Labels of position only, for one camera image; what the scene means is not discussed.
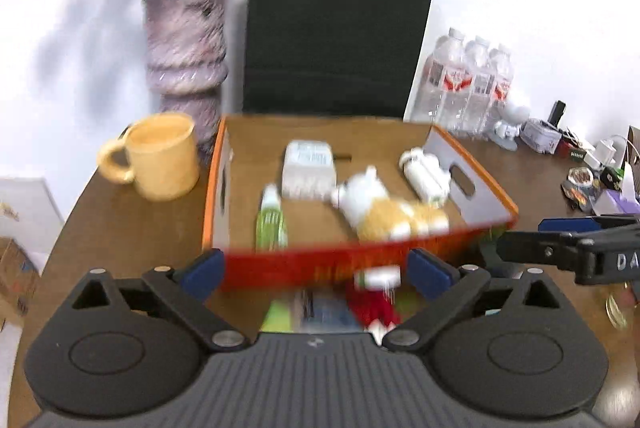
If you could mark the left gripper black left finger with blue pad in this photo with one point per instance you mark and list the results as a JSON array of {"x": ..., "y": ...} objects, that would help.
[{"x": 120, "y": 347}]

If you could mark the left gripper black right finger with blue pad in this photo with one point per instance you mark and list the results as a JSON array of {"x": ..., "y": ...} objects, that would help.
[{"x": 497, "y": 347}]

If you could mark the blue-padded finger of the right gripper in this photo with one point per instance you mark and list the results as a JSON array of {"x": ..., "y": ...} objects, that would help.
[{"x": 586, "y": 224}]

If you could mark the red artificial rose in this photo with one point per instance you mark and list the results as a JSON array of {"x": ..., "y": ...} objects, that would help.
[{"x": 372, "y": 308}]

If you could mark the green spray bottle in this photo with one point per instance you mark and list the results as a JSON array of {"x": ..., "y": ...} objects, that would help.
[{"x": 270, "y": 228}]

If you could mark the yellow white plush toy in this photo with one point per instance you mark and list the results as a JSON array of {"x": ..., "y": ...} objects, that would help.
[{"x": 375, "y": 216}]

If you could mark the white cotton swab container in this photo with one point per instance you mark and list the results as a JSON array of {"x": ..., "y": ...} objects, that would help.
[{"x": 308, "y": 171}]

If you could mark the green tissue pack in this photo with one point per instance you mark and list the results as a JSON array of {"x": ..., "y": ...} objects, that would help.
[{"x": 280, "y": 318}]

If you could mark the starry night cloth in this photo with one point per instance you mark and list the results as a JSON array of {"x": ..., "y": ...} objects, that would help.
[{"x": 317, "y": 312}]

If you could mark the snack packets pile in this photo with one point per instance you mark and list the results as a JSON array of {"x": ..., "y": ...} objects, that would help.
[{"x": 581, "y": 189}]

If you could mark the purple white small box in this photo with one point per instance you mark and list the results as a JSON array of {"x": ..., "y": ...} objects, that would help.
[{"x": 610, "y": 202}]

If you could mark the glass of yellow liquid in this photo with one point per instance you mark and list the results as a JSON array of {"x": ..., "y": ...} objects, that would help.
[{"x": 620, "y": 304}]

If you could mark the grey small device box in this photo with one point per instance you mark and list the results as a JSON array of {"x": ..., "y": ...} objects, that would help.
[{"x": 540, "y": 136}]

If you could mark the small white robot figurine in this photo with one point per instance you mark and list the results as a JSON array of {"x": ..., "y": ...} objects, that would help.
[{"x": 508, "y": 126}]

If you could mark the white booklet on floor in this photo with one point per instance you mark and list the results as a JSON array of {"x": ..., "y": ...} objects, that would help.
[{"x": 30, "y": 217}]

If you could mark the water bottle pack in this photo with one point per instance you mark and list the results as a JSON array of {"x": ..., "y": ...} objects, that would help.
[{"x": 463, "y": 85}]

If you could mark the yellow ceramic mug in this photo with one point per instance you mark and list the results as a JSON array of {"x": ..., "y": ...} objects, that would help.
[{"x": 158, "y": 155}]

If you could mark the red cardboard tray box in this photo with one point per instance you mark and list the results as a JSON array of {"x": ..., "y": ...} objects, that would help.
[{"x": 296, "y": 201}]

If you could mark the black paper bag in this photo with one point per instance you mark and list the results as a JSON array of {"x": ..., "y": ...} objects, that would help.
[{"x": 332, "y": 57}]

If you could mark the purple textured vase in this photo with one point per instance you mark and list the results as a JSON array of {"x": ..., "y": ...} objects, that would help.
[{"x": 186, "y": 62}]

